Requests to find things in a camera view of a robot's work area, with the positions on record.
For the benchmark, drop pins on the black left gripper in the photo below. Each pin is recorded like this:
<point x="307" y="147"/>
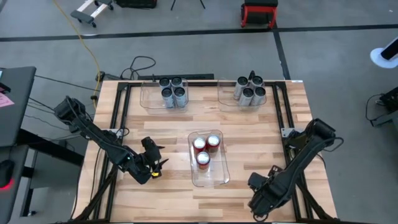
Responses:
<point x="150" y="147"/>

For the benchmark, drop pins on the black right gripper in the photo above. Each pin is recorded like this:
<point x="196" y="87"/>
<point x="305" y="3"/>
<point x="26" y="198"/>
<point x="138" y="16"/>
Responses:
<point x="262" y="199"/>

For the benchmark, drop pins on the red can silver lid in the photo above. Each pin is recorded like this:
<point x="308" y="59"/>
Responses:
<point x="213" y="140"/>
<point x="203" y="158"/>
<point x="199" y="143"/>

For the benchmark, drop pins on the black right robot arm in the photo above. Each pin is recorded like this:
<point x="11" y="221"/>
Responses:
<point x="298" y="168"/>

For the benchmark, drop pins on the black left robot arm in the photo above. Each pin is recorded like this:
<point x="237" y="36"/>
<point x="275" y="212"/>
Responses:
<point x="105" y="140"/>

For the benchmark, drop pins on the white mounting plate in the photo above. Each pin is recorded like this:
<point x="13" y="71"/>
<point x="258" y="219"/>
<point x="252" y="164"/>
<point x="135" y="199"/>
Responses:
<point x="285" y="132"/>
<point x="116" y="132"/>

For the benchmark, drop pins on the clear plastic bin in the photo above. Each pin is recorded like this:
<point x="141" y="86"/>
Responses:
<point x="149" y="99"/>
<point x="211" y="177"/>
<point x="225" y="96"/>

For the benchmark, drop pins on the black power strip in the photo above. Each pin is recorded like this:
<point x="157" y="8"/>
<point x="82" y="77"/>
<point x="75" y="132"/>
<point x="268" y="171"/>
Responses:
<point x="186" y="76"/>

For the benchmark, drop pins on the black power adapter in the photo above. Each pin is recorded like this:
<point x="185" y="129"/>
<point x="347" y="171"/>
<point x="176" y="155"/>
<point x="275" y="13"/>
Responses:
<point x="100" y="76"/>

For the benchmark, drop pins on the black clamp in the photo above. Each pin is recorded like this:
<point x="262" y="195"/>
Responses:
<point x="251" y="74"/>

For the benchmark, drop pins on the black tripod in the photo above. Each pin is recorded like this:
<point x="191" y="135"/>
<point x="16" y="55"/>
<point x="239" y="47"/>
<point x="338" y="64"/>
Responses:
<point x="172" y="4"/>

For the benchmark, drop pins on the black desk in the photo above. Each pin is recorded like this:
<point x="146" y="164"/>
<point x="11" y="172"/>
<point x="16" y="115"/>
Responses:
<point x="15" y="105"/>

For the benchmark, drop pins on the black case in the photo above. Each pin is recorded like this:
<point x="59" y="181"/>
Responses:
<point x="136" y="3"/>

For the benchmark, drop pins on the black computer mouse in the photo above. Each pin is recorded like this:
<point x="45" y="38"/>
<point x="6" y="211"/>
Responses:
<point x="6" y="174"/>

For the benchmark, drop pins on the grey white wheeled dolly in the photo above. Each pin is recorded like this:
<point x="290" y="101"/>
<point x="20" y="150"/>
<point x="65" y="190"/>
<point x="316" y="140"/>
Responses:
<point x="84" y="15"/>

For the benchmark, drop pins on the black equipment box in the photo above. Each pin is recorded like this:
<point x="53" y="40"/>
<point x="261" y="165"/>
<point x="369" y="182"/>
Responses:
<point x="390" y="102"/>

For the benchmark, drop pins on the pink paper note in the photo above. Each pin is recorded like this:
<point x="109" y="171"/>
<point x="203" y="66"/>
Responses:
<point x="4" y="100"/>

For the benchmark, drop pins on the small black desk device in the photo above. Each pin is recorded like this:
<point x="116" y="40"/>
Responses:
<point x="4" y="87"/>

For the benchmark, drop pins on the red black stool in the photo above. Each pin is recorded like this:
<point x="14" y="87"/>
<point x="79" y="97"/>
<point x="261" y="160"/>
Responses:
<point x="258" y="12"/>

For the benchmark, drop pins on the white round base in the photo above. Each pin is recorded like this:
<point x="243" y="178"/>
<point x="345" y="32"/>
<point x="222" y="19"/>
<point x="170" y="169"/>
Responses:
<point x="377" y="59"/>

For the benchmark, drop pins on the black aluminium table frame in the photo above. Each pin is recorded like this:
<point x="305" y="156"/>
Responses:
<point x="280" y="84"/>

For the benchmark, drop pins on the black post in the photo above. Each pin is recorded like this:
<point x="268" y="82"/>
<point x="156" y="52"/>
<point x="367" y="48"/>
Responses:
<point x="390" y="51"/>

